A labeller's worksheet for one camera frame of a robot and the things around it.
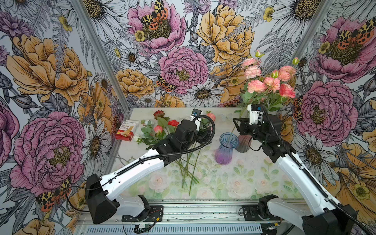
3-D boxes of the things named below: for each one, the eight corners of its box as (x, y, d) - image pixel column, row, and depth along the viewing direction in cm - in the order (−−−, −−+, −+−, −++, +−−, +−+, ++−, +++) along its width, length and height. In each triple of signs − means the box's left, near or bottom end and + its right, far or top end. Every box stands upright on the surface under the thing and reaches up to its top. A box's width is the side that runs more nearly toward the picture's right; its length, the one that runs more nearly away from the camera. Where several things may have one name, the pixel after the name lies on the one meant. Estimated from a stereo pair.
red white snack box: (114, 141, 102) (112, 139, 100) (122, 121, 113) (121, 119, 111) (133, 141, 102) (132, 139, 100) (139, 121, 113) (138, 119, 111)
